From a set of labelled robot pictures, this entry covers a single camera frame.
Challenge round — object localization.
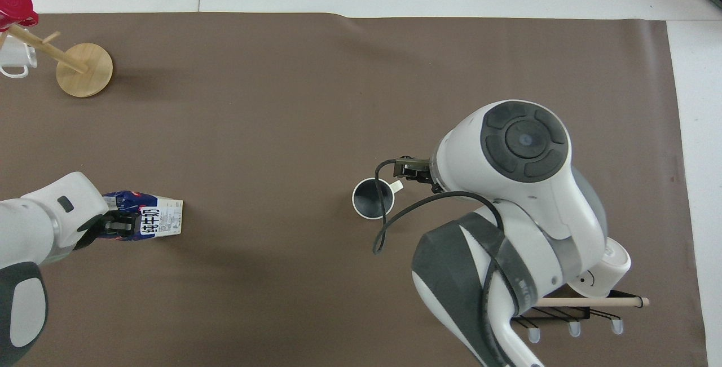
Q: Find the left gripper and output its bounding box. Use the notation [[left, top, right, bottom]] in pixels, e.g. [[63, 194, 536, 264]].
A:
[[72, 213, 111, 251]]

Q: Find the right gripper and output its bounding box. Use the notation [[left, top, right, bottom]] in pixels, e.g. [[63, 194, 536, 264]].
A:
[[398, 156, 443, 194]]

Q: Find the dark cup with white rim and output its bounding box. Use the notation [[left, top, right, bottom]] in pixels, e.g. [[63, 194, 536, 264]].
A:
[[351, 178, 405, 220]]

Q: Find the blue white milk carton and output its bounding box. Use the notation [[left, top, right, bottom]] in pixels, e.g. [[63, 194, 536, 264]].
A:
[[102, 190, 184, 242]]

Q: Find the red cup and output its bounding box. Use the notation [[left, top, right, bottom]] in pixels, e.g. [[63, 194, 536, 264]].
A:
[[0, 0, 40, 33]]

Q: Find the wooden mug stand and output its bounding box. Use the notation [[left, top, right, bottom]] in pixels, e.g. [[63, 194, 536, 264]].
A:
[[0, 23, 114, 99]]

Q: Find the white mug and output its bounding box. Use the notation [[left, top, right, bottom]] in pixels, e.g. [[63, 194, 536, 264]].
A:
[[0, 39, 38, 79]]

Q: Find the black cable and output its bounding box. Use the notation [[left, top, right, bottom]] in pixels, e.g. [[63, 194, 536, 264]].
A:
[[372, 156, 506, 322]]

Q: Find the black wire rack wooden rod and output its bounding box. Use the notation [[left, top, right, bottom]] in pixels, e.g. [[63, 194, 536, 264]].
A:
[[512, 290, 651, 345]]

